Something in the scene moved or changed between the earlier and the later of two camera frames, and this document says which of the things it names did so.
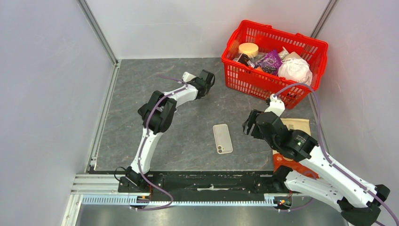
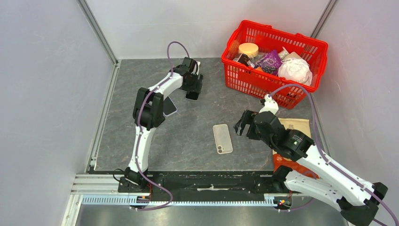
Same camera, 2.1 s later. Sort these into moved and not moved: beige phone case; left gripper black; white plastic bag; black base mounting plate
Moved: left gripper black
Not moved: black base mounting plate; beige phone case; white plastic bag
